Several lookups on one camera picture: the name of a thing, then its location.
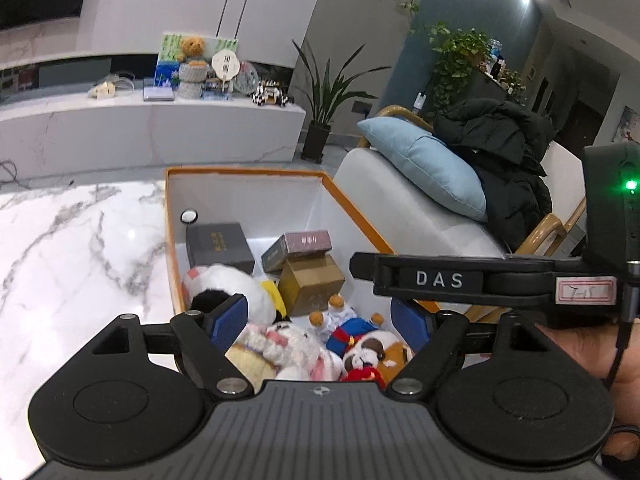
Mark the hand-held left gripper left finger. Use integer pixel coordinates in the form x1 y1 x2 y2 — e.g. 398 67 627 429
82 294 254 400

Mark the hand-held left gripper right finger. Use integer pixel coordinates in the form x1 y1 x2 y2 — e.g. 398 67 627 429
385 297 551 395

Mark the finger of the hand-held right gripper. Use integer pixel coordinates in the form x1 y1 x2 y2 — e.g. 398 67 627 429
349 252 553 308

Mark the white and black panda plush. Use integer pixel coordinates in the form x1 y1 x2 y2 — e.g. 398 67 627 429
182 264 277 326

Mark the brown plush with blue cap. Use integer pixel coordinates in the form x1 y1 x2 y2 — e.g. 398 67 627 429
342 330 416 386

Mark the sailor outfit plush toy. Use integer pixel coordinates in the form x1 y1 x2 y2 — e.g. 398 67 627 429
309 294 386 356

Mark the cream crochet plush toy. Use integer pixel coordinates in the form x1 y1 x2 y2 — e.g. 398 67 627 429
225 321 346 393

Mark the dark grey box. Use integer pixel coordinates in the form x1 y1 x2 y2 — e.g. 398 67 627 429
185 222 256 276

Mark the olive brown gift box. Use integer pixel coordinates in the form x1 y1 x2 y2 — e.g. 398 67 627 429
277 255 347 317

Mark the small dark picture box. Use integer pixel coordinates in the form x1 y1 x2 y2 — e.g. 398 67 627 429
261 230 333 273

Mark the orange cardboard box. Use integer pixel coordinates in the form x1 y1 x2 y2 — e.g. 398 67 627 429
164 167 443 386

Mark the person's right hand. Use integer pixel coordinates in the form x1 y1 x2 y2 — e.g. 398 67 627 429
535 317 640 461

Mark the wooden armchair white cushion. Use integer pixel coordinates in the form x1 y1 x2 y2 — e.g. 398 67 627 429
332 105 588 321

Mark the black puffer jacket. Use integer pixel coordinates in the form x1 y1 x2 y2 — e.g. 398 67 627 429
432 97 558 253

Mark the light blue cushion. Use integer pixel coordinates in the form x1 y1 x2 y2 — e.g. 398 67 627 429
356 117 488 223

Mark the tall potted long-leaf plant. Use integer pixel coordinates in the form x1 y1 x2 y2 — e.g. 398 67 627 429
291 37 392 163

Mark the white marble tv cabinet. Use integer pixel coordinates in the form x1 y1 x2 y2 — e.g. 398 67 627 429
0 50 307 181

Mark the bushy green ivy plant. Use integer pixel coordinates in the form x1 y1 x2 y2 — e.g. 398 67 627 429
427 20 493 111

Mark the black white checkered toy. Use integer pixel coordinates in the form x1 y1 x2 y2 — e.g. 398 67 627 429
251 85 292 108

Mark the patterned round fan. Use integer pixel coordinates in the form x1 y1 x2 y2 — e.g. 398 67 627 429
232 62 262 96

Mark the white round paper fan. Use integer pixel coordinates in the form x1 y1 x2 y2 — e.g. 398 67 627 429
211 50 239 92

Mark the small brown teddy bear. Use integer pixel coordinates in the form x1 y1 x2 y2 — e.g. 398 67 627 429
179 36 207 63

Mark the framed wall picture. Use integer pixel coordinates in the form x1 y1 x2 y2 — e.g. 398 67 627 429
612 105 640 143

